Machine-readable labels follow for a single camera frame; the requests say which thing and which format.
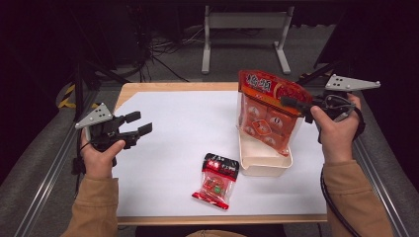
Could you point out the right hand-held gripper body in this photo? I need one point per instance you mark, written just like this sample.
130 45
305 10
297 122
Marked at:
336 102

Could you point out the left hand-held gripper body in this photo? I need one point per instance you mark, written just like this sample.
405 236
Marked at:
105 130

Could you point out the large orange seasoning packet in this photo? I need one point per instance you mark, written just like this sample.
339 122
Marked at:
267 121

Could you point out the white plastic divided container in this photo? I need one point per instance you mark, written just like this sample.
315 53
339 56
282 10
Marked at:
263 163

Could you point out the person's left hand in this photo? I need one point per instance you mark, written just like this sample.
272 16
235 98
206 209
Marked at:
99 163

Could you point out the person's right hand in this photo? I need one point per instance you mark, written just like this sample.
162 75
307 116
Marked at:
339 141

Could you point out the black tripod stand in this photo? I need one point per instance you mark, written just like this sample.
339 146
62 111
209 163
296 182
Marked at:
316 74
79 82

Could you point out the white table mat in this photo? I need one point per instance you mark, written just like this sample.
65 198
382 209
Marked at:
184 131

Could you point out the yellow black hazard tape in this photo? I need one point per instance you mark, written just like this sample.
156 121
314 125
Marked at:
67 95

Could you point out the wooden table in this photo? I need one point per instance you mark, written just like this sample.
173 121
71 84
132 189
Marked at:
181 86

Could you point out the small red black packet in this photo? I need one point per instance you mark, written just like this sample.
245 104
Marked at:
215 184

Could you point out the white metal stand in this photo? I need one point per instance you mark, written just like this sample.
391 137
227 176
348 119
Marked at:
247 20

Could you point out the aluminium rail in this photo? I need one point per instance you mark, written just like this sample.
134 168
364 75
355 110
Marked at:
385 184
49 184

